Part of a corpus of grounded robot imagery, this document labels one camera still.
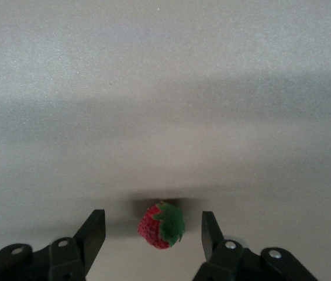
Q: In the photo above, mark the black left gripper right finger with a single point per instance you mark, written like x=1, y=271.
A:
x=215, y=243

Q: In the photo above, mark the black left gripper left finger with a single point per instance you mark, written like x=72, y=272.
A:
x=89, y=240

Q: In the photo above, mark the red strawberry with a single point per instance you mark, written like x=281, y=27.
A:
x=151, y=228

